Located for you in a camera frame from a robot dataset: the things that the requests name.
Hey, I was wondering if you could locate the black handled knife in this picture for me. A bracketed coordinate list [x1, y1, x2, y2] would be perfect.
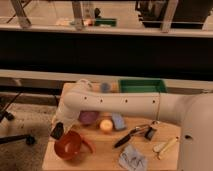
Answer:
[114, 124, 150, 148]

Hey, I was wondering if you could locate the blue round object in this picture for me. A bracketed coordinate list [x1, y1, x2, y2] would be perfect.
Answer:
[100, 82, 111, 93]

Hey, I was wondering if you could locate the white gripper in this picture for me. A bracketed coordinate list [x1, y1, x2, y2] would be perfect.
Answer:
[50, 104, 80, 140]

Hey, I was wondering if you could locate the blue crumpled cloth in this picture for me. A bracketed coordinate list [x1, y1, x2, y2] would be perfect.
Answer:
[118, 145, 148, 171]

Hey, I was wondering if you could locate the black tripod leg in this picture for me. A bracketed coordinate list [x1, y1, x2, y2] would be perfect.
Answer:
[0, 134, 36, 145]

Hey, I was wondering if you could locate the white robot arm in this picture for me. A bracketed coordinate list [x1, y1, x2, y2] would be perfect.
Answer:
[55, 79, 213, 171]

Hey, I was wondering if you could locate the small black clip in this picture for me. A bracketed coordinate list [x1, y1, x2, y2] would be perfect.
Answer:
[145, 127, 156, 141]

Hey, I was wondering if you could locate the green plastic bin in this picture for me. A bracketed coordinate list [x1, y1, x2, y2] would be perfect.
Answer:
[118, 79, 167, 93]

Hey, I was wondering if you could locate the purple bowl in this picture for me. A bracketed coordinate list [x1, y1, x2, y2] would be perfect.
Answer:
[78, 111, 99, 125]

